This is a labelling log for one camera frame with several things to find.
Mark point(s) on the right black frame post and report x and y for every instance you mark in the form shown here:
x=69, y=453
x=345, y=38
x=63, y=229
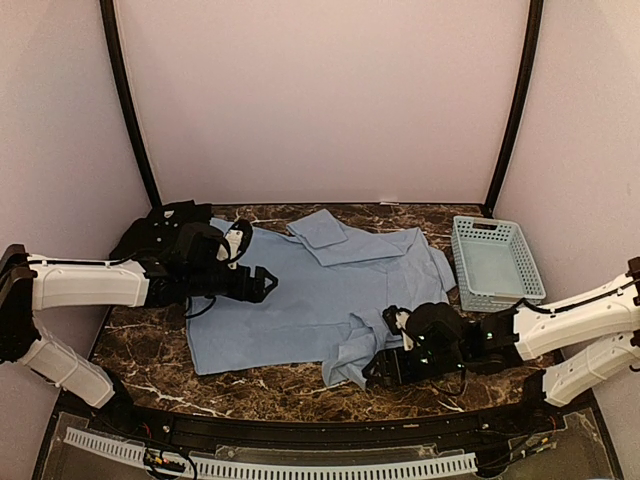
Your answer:
x=516, y=111

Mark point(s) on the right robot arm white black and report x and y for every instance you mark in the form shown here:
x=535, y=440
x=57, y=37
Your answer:
x=437, y=341

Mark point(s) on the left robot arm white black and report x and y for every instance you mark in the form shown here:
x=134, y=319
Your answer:
x=148, y=269

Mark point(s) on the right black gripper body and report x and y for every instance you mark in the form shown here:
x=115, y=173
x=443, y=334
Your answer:
x=405, y=374

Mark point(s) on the white slotted cable duct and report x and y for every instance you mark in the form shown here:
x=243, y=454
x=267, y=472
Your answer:
x=130, y=453

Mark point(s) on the light blue long sleeve shirt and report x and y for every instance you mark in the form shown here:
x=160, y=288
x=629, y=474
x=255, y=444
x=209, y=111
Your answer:
x=334, y=283

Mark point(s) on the black front rail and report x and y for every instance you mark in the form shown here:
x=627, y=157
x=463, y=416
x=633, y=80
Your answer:
x=344, y=418

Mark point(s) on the black frame post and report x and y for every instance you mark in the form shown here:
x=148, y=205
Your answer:
x=516, y=111
x=124, y=93

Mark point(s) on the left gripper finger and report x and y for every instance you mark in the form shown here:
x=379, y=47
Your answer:
x=263, y=276
x=265, y=289

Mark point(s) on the light blue plastic basket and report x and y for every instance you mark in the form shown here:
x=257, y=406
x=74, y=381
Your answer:
x=494, y=265

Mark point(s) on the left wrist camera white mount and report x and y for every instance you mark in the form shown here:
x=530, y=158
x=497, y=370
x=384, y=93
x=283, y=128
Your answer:
x=236, y=243

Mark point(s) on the small circuit board with wires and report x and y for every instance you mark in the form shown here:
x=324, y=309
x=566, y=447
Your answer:
x=169, y=462

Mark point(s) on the left black frame post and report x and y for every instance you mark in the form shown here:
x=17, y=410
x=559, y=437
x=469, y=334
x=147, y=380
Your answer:
x=124, y=93

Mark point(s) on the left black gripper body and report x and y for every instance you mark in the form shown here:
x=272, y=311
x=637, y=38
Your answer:
x=237, y=291

